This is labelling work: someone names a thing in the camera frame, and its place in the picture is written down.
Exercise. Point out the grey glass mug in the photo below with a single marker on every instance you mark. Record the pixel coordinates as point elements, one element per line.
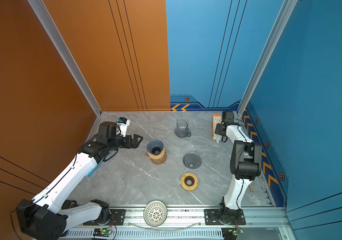
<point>182,130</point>

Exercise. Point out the grey glass dripper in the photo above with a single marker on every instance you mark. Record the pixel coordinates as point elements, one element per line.
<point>192,160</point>

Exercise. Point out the cream coffee filter pack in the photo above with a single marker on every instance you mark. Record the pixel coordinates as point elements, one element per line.
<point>216,119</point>

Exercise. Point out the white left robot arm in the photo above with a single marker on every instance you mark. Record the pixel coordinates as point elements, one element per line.
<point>43,217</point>

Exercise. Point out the blue glass dripper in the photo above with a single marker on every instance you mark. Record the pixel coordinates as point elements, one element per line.
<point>155,145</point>

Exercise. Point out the aluminium corner post left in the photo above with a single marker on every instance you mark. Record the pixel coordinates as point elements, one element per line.
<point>55,36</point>

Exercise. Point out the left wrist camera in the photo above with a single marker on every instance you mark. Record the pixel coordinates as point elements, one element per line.
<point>123,124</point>

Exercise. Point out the right green circuit board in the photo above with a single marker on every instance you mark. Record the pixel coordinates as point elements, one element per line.
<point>231,234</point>

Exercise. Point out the aluminium corner post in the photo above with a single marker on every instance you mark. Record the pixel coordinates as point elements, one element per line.
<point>271,42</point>
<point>55,36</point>

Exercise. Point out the white woven basket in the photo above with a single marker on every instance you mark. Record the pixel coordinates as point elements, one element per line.
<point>155,213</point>

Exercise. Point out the aluminium mounting rail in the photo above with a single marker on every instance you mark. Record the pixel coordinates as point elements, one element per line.
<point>183,223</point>

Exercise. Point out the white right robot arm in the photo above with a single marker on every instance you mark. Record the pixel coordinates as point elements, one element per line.
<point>245,166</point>

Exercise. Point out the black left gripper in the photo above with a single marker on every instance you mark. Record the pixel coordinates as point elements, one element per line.
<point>135,143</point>

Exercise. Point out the green circuit board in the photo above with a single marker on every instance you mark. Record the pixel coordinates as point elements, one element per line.
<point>102,232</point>
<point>231,234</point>

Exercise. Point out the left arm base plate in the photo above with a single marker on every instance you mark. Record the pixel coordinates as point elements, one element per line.
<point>116,218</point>

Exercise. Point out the wooden dripper ring holder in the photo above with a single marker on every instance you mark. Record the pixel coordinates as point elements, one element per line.
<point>157,154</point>

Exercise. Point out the left green circuit board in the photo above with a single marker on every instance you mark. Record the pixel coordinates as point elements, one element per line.
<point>102,232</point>

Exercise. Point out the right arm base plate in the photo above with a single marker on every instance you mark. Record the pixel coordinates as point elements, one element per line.
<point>227,217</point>

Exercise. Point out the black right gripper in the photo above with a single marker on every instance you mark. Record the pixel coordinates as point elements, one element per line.
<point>217,131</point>

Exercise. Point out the aluminium corner post right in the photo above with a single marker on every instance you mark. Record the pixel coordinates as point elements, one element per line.
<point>271,42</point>

